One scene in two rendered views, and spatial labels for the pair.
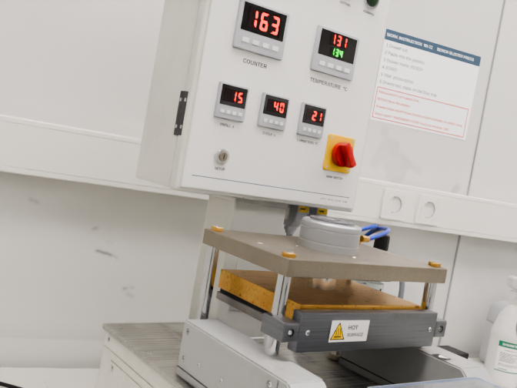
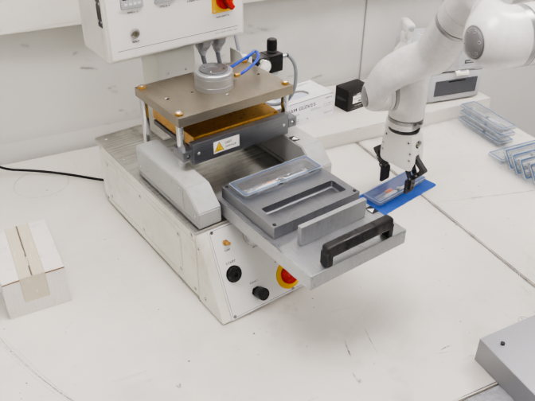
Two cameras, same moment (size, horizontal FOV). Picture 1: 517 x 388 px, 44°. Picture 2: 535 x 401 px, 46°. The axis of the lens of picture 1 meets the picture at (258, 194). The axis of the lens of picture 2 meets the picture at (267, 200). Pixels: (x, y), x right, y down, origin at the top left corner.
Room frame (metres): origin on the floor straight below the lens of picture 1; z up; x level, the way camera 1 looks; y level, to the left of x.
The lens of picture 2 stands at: (-0.36, -0.20, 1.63)
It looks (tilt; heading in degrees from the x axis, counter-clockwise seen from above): 34 degrees down; 0
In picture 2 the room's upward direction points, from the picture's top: straight up
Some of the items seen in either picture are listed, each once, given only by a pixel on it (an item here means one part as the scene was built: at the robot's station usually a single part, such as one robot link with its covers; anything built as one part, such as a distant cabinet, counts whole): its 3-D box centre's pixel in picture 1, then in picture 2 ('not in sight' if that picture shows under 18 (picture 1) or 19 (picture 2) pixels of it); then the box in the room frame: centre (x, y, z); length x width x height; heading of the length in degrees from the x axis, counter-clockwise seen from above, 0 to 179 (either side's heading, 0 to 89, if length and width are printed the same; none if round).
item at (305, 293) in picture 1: (326, 282); (218, 104); (0.84, -0.11, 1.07); 0.22 x 0.17 x 0.10; 126
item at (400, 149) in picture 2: not in sight; (401, 143); (0.99, -0.54, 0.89); 0.10 x 0.08 x 0.11; 41
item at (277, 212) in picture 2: not in sight; (290, 194); (0.63, -0.25, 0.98); 0.20 x 0.17 x 0.03; 126
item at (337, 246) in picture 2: not in sight; (358, 239); (0.48, -0.36, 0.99); 0.15 x 0.02 x 0.04; 126
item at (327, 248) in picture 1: (319, 263); (214, 90); (0.87, -0.10, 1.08); 0.31 x 0.24 x 0.13; 126
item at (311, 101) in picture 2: not in sight; (291, 106); (1.34, -0.28, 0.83); 0.23 x 0.12 x 0.07; 126
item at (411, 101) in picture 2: not in sight; (408, 89); (0.99, -0.54, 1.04); 0.09 x 0.08 x 0.13; 105
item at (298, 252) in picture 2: not in sight; (306, 211); (0.59, -0.28, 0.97); 0.30 x 0.22 x 0.08; 36
